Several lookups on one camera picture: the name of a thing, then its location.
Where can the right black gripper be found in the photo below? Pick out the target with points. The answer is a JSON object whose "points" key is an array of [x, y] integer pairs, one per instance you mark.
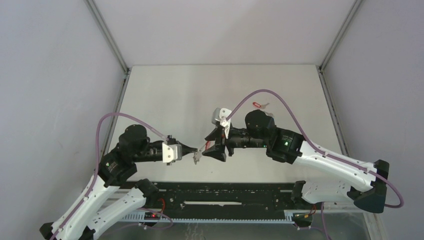
{"points": [[218, 152]]}

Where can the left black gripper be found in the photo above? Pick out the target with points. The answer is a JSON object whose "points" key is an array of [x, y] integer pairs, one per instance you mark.
{"points": [[186, 149]]}

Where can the red grey keyring holder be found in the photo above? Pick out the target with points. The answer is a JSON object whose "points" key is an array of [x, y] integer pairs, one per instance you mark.
{"points": [[197, 155]]}

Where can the red tag key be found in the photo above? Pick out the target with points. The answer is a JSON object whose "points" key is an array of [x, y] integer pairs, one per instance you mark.
{"points": [[257, 105]]}

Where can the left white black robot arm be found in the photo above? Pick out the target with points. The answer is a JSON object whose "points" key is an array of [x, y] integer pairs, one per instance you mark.
{"points": [[85, 219]]}

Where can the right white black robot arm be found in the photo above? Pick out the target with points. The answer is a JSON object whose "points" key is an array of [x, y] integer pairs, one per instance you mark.
{"points": [[359, 182]]}

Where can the left circuit board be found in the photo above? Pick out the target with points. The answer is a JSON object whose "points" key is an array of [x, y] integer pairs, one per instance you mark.
{"points": [[152, 216]]}

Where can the circuit board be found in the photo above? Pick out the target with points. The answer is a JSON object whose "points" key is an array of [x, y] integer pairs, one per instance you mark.
{"points": [[152, 216], [301, 217]]}

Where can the right circuit board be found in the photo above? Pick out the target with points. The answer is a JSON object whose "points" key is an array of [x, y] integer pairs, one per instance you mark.
{"points": [[301, 217]]}

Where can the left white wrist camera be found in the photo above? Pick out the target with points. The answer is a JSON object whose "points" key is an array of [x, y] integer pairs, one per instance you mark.
{"points": [[171, 153]]}

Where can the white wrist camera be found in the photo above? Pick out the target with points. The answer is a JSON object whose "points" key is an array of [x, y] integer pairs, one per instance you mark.
{"points": [[221, 117], [171, 153]]}

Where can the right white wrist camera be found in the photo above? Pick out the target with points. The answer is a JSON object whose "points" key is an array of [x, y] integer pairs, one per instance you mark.
{"points": [[221, 117]]}

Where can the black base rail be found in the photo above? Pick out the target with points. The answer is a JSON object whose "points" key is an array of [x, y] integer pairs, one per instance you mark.
{"points": [[227, 201]]}

